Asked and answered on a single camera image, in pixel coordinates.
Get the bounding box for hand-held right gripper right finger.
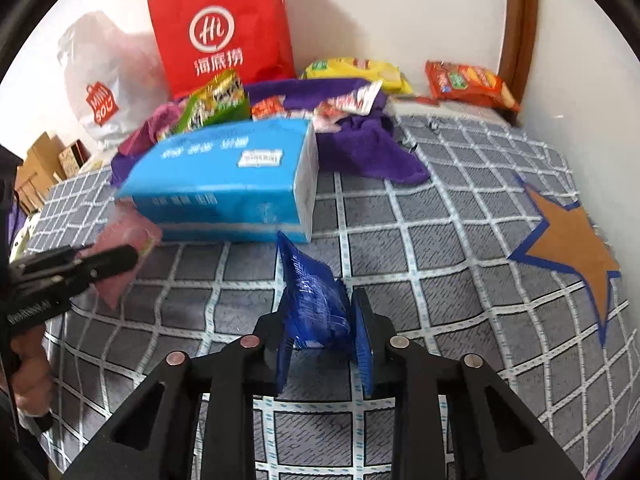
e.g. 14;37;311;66
349;289;583;480

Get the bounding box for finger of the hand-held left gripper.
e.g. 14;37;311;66
75;244;140;282

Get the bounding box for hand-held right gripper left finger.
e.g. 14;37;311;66
62;310;301;480

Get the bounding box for translucent pink snack packet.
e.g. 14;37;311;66
92;206;163;310

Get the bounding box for blue snack packet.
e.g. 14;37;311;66
276;231;353;352

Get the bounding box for green snack packet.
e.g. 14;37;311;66
172;70;251;133

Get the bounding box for red foil snack packet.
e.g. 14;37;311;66
250;97;286;121

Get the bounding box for red and white snack packet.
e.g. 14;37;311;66
312;100;351;121

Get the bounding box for pink and white candy packet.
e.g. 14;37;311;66
340;80;383;116

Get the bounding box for person's left hand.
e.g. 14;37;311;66
10;332;55;423

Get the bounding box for light wooden furniture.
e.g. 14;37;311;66
15;131;68;211

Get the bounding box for grey checked blanket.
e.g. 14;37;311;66
22;112;623;480

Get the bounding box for blue tissue pack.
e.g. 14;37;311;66
114;119;318;244

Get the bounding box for white plastic bag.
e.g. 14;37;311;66
56;10;171;148

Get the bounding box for purple towel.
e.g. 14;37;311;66
110;77;431;188

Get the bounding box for red paper bag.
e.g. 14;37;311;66
147;0;296;101

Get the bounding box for yellow chips bag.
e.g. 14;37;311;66
305;57;413;96

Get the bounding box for orange chips bag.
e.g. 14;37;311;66
425;60;521;112

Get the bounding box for picture frame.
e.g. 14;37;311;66
57;142;93;178

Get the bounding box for brown wooden door frame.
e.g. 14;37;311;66
497;0;540;128

